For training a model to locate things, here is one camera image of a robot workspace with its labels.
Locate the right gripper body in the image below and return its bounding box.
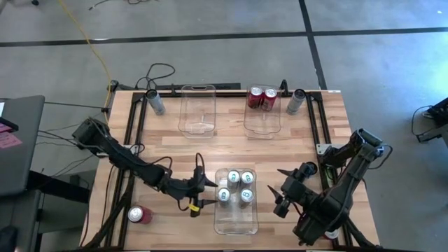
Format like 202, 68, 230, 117
274, 169, 315, 220

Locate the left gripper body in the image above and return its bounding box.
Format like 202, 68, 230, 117
170, 166, 207, 218

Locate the blue silver Red Bull can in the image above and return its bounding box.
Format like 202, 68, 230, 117
239, 188, 255, 210
226, 169, 242, 190
240, 170, 256, 190
216, 187, 232, 208

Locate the clear plastic bin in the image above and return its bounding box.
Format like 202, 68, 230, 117
213, 167, 259, 236
243, 83, 283, 140
177, 83, 217, 140

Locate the pink sticky note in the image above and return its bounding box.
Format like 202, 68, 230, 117
0, 132, 22, 150

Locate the black aluminium frame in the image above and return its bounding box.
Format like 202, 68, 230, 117
79, 89, 381, 252

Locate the black looped cable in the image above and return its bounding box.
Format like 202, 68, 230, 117
134, 62, 176, 91

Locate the black equipment with cable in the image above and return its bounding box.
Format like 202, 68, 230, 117
418, 97, 448, 144

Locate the yellow cable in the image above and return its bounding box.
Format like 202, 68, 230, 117
57, 0, 113, 122

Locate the black thin cable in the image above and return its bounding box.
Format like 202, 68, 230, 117
88, 0, 152, 11

